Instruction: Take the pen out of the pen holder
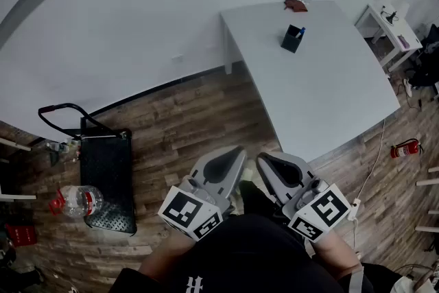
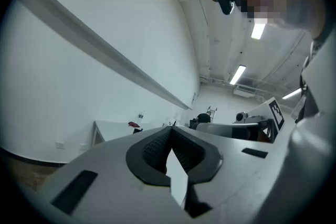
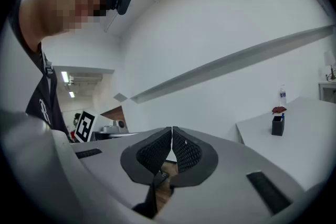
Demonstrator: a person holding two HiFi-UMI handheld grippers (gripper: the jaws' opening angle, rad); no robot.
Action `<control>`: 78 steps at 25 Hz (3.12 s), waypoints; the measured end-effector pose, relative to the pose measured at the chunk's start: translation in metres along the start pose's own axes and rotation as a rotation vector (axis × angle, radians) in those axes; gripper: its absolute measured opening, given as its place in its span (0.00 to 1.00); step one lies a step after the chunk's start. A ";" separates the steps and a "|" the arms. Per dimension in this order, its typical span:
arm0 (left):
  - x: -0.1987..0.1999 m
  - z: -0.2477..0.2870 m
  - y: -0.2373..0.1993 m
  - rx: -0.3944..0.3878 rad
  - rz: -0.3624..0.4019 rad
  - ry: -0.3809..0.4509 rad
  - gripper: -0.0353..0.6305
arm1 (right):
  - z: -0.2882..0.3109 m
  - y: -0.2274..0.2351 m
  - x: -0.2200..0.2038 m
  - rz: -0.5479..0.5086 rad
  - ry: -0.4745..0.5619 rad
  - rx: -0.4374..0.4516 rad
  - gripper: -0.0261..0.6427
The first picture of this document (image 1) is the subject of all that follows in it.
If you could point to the white wooden rack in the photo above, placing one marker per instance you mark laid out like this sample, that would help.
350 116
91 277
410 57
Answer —
427 182

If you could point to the black hand cart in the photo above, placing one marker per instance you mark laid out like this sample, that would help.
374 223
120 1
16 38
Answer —
106 175

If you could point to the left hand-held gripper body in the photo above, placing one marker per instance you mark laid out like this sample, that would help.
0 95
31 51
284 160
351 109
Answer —
187 211

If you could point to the large clear water jug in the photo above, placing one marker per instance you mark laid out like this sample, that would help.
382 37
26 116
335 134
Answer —
79 200

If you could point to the purple pouch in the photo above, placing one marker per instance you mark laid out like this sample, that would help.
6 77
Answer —
404 41

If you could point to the white power strip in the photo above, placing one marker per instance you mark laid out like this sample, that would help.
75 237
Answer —
354 209

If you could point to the person's left forearm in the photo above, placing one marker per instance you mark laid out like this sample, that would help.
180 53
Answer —
168 254

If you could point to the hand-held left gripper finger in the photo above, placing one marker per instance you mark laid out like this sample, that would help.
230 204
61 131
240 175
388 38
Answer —
200 164
233 182

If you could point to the brown cloth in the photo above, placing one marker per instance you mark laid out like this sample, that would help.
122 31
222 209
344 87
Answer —
295 5

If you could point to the black pen holder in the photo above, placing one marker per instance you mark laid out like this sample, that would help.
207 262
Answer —
289 41

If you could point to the red fire extinguisher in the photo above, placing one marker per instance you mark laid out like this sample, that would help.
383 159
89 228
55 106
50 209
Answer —
404 148

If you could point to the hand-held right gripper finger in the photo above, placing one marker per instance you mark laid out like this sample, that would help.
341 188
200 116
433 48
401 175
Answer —
271 182
303 168

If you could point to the small white side table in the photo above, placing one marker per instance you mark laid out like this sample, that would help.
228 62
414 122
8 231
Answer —
404 32

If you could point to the person's black clothing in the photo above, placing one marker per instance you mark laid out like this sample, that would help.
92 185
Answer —
247 257

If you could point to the red box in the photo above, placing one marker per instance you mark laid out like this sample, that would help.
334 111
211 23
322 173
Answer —
20 235

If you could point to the white box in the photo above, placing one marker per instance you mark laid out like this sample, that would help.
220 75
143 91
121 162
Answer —
399 5

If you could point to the person's shoe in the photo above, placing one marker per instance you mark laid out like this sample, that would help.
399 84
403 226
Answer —
247 172

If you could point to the person's right forearm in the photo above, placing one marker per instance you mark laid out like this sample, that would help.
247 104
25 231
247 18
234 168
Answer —
337 255

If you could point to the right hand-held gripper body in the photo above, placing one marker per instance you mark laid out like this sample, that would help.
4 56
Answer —
322 212

